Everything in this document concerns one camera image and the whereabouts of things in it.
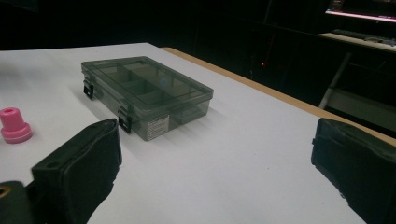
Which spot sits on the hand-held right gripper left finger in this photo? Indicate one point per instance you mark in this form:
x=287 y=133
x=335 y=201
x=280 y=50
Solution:
x=81 y=168

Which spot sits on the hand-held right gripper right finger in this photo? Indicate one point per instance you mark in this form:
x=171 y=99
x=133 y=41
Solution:
x=361 y=161

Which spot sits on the pink plastic stopper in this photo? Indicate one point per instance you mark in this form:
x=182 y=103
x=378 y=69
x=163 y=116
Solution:
x=14 y=126

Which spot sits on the grey translucent compartment storage box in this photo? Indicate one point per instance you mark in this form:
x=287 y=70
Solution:
x=146 y=90

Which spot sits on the white metal stand leg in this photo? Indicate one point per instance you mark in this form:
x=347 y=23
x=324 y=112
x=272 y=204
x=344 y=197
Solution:
x=336 y=79

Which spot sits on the light background desk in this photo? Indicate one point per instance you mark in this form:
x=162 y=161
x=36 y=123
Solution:
x=351 y=41

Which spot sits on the dark keyboard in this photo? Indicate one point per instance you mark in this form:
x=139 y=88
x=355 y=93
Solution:
x=358 y=34

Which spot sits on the computer monitor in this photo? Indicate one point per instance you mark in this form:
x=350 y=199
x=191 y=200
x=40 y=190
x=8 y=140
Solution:
x=361 y=9

